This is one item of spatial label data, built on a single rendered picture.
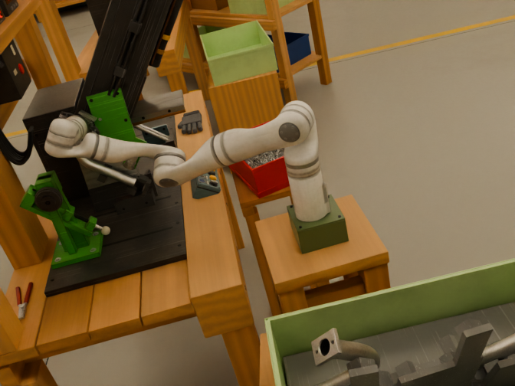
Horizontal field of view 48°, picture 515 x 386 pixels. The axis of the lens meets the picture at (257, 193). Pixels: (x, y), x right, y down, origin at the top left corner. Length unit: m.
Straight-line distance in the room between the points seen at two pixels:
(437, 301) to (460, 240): 1.64
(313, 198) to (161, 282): 0.48
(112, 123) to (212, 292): 0.73
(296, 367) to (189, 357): 1.37
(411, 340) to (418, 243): 1.66
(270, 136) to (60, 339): 0.75
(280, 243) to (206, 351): 1.08
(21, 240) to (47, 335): 0.38
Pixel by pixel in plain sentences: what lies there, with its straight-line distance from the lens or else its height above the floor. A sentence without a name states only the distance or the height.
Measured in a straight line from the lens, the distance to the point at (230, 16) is 4.83.
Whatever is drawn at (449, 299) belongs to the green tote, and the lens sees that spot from 1.40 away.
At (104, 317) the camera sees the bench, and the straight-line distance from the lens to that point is 1.63.
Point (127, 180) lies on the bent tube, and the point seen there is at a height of 1.00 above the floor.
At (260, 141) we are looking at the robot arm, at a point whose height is 1.20.
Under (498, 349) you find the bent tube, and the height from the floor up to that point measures 0.98.
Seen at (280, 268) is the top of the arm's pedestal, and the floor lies 0.85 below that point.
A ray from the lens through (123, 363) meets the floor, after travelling 2.81.
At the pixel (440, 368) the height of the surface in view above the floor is 1.04.
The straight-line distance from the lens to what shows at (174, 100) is 2.13.
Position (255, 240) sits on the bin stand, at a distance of 2.13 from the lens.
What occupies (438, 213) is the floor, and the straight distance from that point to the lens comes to 3.21.
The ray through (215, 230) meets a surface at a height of 0.90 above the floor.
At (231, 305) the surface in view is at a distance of 1.57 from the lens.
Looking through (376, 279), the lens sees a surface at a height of 0.76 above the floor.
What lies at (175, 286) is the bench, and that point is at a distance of 1.63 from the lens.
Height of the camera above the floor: 1.86
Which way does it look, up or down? 31 degrees down
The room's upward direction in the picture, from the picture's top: 14 degrees counter-clockwise
